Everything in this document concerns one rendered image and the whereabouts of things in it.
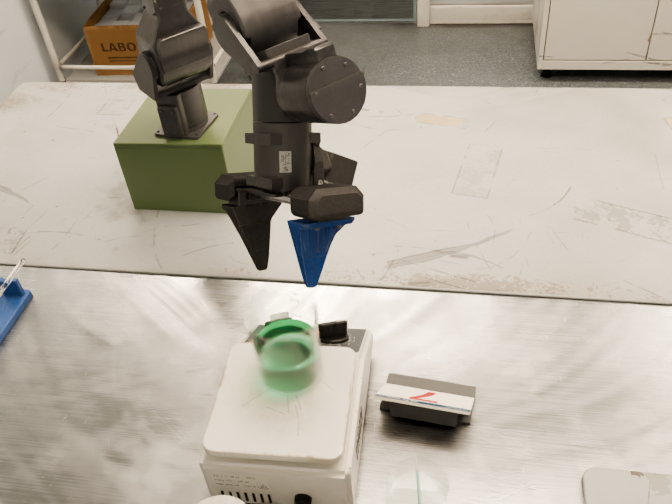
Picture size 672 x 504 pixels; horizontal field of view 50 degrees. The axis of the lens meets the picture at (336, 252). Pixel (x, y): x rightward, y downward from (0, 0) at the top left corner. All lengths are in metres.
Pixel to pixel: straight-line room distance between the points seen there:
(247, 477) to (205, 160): 0.45
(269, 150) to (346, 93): 0.10
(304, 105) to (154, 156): 0.38
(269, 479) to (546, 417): 0.28
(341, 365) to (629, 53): 2.59
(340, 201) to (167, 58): 0.33
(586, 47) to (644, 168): 2.04
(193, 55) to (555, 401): 0.56
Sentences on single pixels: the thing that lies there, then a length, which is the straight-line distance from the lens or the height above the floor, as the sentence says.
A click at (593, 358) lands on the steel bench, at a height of 0.90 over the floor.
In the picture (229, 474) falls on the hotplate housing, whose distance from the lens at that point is 0.64.
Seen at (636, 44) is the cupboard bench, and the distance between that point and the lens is 3.11.
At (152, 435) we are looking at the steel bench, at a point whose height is 0.90.
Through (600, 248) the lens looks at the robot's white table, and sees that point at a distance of 0.92.
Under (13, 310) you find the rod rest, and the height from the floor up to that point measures 0.91.
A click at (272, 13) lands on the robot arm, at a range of 0.67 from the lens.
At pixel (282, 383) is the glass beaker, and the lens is 0.62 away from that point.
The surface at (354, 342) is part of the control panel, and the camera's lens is 0.72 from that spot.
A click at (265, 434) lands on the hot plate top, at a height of 0.99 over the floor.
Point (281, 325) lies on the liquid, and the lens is 0.64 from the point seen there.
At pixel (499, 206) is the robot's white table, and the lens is 0.96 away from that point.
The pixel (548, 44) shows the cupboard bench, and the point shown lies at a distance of 3.06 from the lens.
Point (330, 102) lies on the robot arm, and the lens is 0.61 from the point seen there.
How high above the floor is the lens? 1.49
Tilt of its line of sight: 41 degrees down
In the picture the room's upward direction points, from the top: 6 degrees counter-clockwise
